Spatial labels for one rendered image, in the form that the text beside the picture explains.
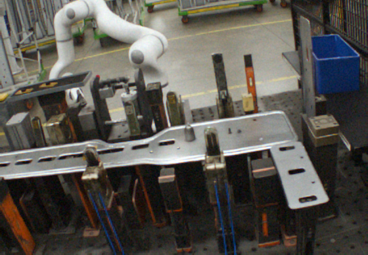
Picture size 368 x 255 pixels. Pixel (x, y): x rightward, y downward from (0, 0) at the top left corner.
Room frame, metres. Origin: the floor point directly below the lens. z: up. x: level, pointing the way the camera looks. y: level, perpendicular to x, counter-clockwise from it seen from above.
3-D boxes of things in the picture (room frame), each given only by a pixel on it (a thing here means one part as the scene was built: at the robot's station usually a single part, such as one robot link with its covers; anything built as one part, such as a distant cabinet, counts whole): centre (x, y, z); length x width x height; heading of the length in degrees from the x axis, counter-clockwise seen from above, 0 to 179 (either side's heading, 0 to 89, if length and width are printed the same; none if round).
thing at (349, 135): (1.21, -0.58, 1.02); 0.90 x 0.22 x 0.03; 175
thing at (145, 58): (1.63, 0.11, 1.10); 0.19 x 0.12 x 0.24; 154
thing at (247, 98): (1.16, -0.22, 0.88); 0.04 x 0.04 x 0.36; 85
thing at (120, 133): (1.29, 0.21, 0.94); 0.18 x 0.13 x 0.49; 85
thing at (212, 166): (0.85, -0.06, 0.87); 0.12 x 0.09 x 0.35; 175
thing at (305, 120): (1.01, -0.39, 0.85); 0.12 x 0.03 x 0.30; 175
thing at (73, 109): (1.31, 0.41, 0.90); 0.05 x 0.05 x 0.40; 85
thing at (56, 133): (1.26, 0.48, 0.89); 0.13 x 0.11 x 0.38; 175
